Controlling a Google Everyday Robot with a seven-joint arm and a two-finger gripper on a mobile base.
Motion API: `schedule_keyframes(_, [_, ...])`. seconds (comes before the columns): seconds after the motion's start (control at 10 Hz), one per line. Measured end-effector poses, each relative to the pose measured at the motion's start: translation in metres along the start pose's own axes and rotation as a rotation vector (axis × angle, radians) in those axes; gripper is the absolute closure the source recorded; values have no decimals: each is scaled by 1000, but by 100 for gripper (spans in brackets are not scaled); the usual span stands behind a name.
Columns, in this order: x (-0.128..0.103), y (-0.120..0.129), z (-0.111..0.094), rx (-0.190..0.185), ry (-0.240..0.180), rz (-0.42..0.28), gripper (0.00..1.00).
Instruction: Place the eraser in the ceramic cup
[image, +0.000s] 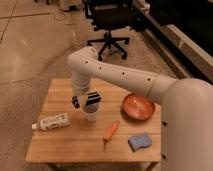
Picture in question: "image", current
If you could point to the blue sponge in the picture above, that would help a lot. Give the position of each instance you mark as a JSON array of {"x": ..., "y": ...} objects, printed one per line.
[{"x": 140, "y": 141}]

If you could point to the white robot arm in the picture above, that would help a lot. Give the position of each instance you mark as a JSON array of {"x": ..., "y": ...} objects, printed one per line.
[{"x": 186, "y": 107}]

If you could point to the white plastic bottle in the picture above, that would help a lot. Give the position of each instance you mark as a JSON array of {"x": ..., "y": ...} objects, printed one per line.
[{"x": 52, "y": 122}]

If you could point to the black office chair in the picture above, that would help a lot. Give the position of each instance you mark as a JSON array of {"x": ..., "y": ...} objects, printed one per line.
[{"x": 111, "y": 15}]

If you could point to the orange carrot toy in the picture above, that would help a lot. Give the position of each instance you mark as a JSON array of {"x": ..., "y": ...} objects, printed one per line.
[{"x": 111, "y": 131}]

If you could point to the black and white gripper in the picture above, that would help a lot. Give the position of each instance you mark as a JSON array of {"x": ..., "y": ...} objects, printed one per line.
[{"x": 86, "y": 99}]

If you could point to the orange ceramic bowl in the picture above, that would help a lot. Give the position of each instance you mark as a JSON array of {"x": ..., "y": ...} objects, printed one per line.
[{"x": 138, "y": 107}]

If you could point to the white ceramic cup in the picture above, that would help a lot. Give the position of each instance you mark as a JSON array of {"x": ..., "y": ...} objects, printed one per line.
[{"x": 91, "y": 111}]

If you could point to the wooden table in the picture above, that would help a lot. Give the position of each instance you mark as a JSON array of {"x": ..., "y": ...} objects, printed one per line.
[{"x": 82, "y": 141}]

